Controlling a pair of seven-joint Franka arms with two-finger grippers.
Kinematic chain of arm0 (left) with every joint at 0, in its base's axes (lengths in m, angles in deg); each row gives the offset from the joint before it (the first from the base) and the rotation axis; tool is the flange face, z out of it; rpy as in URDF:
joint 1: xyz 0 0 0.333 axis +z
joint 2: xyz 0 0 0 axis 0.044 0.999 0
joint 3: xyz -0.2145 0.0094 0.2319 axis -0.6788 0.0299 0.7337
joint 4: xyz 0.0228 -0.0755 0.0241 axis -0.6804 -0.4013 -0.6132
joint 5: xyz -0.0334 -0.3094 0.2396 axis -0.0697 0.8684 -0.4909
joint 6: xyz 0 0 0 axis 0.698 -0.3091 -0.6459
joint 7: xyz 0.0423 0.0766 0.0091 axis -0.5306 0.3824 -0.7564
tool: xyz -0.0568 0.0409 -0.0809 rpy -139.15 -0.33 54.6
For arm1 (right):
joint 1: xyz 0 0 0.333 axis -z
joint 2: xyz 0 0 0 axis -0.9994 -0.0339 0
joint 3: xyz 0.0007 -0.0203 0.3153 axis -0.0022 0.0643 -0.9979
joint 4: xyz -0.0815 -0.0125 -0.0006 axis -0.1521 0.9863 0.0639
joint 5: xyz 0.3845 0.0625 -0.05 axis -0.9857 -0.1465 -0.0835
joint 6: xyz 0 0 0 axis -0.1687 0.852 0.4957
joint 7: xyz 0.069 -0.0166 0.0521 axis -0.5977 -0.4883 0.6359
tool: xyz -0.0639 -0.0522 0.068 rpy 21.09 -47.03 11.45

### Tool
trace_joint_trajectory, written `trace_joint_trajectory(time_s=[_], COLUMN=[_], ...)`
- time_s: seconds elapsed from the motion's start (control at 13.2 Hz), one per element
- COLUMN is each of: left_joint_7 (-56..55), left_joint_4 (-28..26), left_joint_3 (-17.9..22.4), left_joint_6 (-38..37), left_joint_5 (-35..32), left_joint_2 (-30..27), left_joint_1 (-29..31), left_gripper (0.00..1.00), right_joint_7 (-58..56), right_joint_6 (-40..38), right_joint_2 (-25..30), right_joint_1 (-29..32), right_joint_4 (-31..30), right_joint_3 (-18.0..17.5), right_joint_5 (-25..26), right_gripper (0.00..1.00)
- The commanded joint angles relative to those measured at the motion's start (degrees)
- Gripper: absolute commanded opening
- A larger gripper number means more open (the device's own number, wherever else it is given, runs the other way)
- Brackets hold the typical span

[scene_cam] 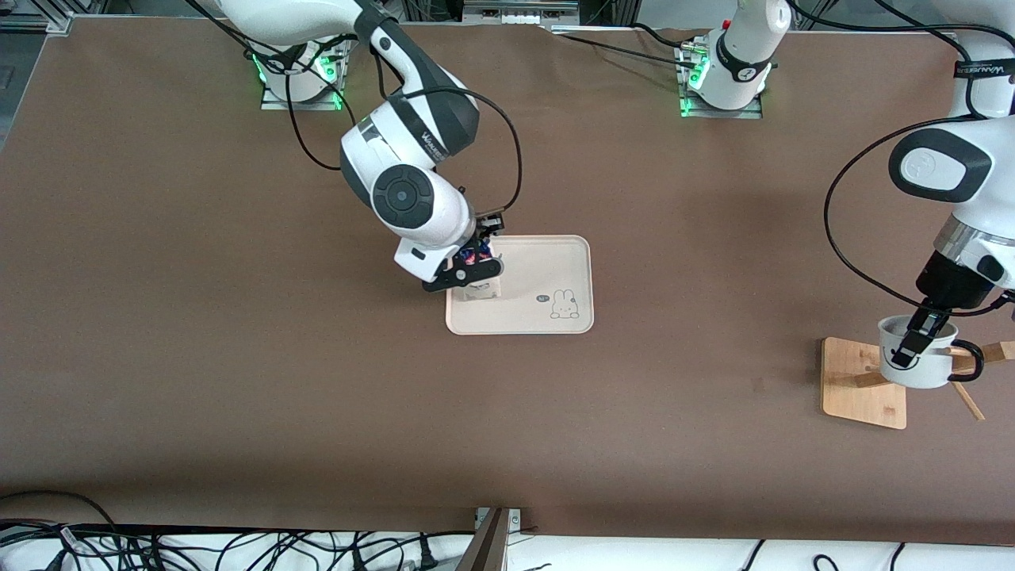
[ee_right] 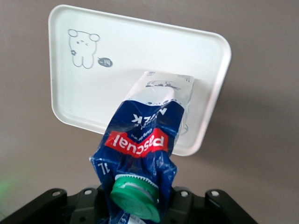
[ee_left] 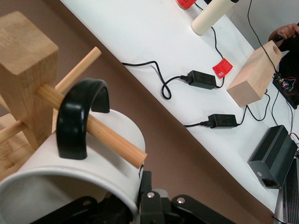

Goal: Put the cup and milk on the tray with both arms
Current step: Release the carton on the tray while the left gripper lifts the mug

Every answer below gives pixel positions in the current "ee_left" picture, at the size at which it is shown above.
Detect black finned power supply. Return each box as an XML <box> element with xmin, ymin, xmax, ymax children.
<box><xmin>274</xmin><ymin>158</ymin><xmax>299</xmax><ymax>224</ymax></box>
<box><xmin>247</xmin><ymin>125</ymin><xmax>299</xmax><ymax>190</ymax></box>

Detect black adapter output cable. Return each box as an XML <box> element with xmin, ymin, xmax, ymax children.
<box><xmin>235</xmin><ymin>92</ymin><xmax>271</xmax><ymax>126</ymax></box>
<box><xmin>195</xmin><ymin>2</ymin><xmax>226</xmax><ymax>89</ymax></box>

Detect red box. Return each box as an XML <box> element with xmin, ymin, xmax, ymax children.
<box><xmin>175</xmin><ymin>0</ymin><xmax>199</xmax><ymax>11</ymax></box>

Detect wooden block with hole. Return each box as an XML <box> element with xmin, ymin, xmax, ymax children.
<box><xmin>226</xmin><ymin>39</ymin><xmax>283</xmax><ymax>108</ymax></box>

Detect black electronics box with wires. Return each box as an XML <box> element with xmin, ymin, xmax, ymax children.
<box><xmin>272</xmin><ymin>72</ymin><xmax>299</xmax><ymax>108</ymax></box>

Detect black adapter mains cable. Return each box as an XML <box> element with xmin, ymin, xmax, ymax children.
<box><xmin>184</xmin><ymin>120</ymin><xmax>210</xmax><ymax>128</ymax></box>
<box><xmin>121</xmin><ymin>60</ymin><xmax>190</xmax><ymax>100</ymax></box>

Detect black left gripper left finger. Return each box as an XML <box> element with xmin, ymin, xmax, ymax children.
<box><xmin>31</xmin><ymin>194</ymin><xmax>133</xmax><ymax>224</ymax></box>

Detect black power adapter brick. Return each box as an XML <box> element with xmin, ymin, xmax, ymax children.
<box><xmin>207</xmin><ymin>113</ymin><xmax>238</xmax><ymax>129</ymax></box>
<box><xmin>186</xmin><ymin>70</ymin><xmax>222</xmax><ymax>91</ymax></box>

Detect long thin black wire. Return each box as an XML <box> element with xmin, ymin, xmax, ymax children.
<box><xmin>247</xmin><ymin>0</ymin><xmax>281</xmax><ymax>73</ymax></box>

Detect person black sleeve forearm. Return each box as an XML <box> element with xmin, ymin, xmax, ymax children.
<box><xmin>278</xmin><ymin>22</ymin><xmax>299</xmax><ymax>77</ymax></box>

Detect red card tag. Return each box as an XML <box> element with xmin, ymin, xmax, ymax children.
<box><xmin>212</xmin><ymin>57</ymin><xmax>235</xmax><ymax>77</ymax></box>

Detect wooden mug tree stand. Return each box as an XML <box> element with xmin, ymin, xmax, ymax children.
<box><xmin>0</xmin><ymin>10</ymin><xmax>148</xmax><ymax>180</ymax></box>

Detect person bare hand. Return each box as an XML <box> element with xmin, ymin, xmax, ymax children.
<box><xmin>268</xmin><ymin>22</ymin><xmax>299</xmax><ymax>42</ymax></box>

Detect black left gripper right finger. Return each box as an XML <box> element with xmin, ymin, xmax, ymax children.
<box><xmin>139</xmin><ymin>171</ymin><xmax>235</xmax><ymax>224</ymax></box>

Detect white smiley mug black handle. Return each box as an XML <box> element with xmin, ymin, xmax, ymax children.
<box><xmin>0</xmin><ymin>78</ymin><xmax>147</xmax><ymax>224</ymax></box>

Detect brown table cover sheet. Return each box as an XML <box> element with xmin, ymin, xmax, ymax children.
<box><xmin>0</xmin><ymin>0</ymin><xmax>275</xmax><ymax>224</ymax></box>

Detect cream cardboard tube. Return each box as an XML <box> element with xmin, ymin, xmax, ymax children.
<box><xmin>191</xmin><ymin>0</ymin><xmax>240</xmax><ymax>36</ymax></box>

